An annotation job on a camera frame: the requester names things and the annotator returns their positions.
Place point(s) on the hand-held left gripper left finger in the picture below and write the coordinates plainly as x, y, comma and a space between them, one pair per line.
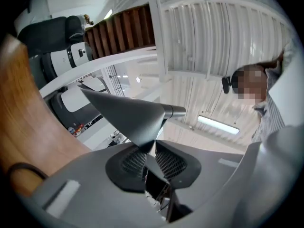
95, 193

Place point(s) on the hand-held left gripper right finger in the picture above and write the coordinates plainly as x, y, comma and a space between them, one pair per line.
213, 174

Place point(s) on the grey desk lamp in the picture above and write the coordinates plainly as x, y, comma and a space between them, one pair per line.
133, 117

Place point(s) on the long ceiling light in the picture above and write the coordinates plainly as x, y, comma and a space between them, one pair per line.
218, 125

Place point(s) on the red bottles cluster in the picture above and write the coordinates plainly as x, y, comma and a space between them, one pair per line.
77, 130

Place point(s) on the person in striped shirt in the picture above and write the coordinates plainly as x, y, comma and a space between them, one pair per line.
270, 117

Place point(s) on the large white black machine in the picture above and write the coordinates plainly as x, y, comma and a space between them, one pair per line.
76, 101

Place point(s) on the person's head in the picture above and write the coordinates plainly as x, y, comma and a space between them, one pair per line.
251, 82

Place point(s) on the black office chair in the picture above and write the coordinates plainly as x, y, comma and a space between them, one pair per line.
50, 34

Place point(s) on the wooden staircase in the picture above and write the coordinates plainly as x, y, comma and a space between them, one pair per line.
121, 30

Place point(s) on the black head-worn camera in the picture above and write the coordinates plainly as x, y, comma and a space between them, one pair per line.
226, 84

